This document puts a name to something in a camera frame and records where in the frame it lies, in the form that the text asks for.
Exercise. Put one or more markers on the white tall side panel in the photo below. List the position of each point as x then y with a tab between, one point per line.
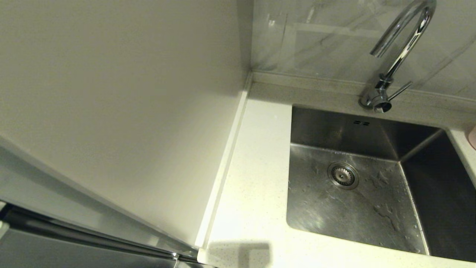
111	93

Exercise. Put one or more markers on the chrome gooseneck faucet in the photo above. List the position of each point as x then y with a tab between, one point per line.
377	97

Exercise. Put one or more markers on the round metal drain strainer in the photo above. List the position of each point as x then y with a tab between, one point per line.
343	175

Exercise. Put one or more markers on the white countertop edge strip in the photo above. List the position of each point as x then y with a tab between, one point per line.
223	167

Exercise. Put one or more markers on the stainless steel sink basin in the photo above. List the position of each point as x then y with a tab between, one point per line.
334	208

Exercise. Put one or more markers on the steel refrigerator door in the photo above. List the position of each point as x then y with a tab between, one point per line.
37	182

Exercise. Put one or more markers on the pink round bowl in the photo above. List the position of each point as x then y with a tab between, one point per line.
473	137

